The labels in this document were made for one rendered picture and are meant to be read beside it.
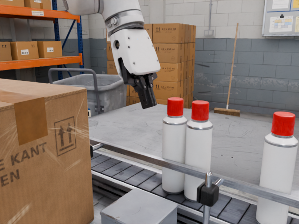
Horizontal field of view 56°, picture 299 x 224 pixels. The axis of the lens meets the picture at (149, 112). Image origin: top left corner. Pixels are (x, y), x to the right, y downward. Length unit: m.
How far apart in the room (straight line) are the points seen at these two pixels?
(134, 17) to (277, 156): 0.38
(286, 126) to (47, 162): 0.38
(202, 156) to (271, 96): 4.38
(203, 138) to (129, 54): 0.22
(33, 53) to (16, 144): 4.07
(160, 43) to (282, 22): 1.87
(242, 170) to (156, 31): 3.08
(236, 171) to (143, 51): 0.45
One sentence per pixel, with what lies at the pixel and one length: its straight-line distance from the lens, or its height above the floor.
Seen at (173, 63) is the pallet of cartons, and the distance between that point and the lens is 3.71.
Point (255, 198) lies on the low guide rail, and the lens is 0.61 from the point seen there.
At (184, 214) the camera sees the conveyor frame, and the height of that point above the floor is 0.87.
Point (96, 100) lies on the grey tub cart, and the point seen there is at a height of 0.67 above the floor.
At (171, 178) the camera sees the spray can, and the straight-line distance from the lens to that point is 0.61.
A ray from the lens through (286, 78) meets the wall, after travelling 4.85.
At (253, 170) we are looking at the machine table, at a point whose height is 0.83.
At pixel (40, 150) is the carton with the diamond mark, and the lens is 0.45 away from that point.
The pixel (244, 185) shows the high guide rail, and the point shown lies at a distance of 0.52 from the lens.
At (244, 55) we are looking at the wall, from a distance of 4.91.
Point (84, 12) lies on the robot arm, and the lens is 0.63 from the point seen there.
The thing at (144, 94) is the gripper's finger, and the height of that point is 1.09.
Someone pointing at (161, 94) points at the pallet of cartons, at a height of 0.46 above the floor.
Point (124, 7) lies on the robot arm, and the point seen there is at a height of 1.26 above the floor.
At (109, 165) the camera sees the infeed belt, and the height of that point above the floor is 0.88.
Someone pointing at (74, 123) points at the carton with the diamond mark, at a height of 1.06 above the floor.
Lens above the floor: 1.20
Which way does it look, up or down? 15 degrees down
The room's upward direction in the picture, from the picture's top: straight up
